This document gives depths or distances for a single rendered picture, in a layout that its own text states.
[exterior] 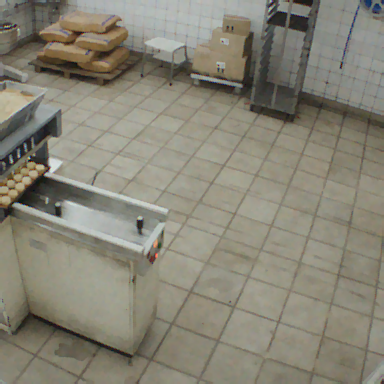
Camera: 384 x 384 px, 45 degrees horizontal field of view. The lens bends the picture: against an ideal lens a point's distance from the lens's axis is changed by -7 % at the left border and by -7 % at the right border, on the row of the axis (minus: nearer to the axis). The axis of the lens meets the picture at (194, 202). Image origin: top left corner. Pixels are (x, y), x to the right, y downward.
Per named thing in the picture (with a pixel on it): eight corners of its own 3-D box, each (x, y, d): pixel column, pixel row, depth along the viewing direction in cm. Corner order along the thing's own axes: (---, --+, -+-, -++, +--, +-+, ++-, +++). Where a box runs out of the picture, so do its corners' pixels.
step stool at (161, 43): (190, 75, 590) (194, 41, 562) (171, 86, 558) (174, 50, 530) (160, 66, 605) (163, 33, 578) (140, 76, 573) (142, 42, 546)
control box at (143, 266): (137, 274, 225) (137, 253, 216) (157, 243, 243) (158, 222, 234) (144, 277, 224) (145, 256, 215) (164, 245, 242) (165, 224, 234)
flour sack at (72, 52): (40, 57, 546) (40, 44, 535) (58, 46, 578) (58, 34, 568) (92, 66, 533) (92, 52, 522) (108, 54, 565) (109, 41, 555)
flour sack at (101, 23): (55, 29, 543) (54, 16, 533) (71, 20, 576) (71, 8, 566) (108, 36, 532) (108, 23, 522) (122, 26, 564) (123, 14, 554)
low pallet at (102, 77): (28, 71, 568) (27, 62, 561) (62, 50, 629) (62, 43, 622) (110, 87, 542) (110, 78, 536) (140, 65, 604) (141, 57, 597)
